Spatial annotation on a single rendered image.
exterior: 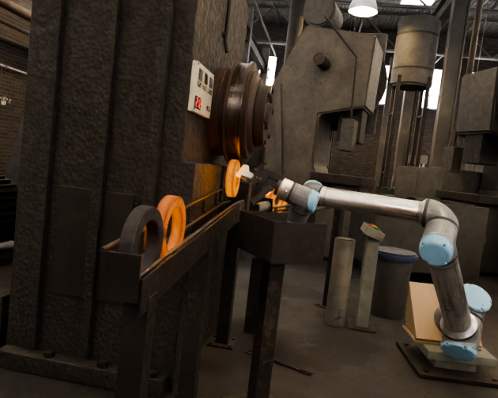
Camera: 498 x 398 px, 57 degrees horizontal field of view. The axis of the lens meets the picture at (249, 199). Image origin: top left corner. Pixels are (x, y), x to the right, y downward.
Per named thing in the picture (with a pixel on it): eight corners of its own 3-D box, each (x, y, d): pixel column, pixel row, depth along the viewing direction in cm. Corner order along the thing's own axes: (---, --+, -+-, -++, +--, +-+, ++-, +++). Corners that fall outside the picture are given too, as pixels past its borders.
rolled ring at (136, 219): (165, 200, 114) (152, 198, 114) (133, 216, 96) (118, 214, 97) (161, 270, 118) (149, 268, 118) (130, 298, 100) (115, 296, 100)
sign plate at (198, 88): (187, 110, 167) (192, 60, 165) (205, 118, 192) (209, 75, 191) (193, 110, 166) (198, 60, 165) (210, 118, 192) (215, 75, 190)
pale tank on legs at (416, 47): (374, 218, 1017) (401, 12, 983) (369, 214, 1108) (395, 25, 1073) (416, 223, 1004) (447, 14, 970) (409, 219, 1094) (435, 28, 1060)
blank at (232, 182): (226, 160, 185) (234, 161, 184) (234, 158, 200) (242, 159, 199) (224, 198, 187) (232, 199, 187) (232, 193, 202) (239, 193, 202)
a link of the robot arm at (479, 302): (479, 306, 223) (496, 288, 210) (473, 336, 213) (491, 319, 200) (447, 293, 227) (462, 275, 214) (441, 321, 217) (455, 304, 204)
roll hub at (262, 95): (250, 144, 197) (257, 78, 195) (258, 148, 225) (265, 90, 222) (262, 145, 196) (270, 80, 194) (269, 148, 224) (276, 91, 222)
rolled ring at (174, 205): (169, 277, 126) (158, 275, 126) (189, 226, 138) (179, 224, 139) (156, 235, 112) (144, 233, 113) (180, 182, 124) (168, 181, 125)
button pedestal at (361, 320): (348, 330, 265) (362, 225, 260) (346, 317, 288) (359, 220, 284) (376, 335, 262) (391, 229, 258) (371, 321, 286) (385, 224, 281)
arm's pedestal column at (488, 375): (469, 354, 249) (472, 339, 249) (507, 389, 209) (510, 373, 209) (395, 344, 251) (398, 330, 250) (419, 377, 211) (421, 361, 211)
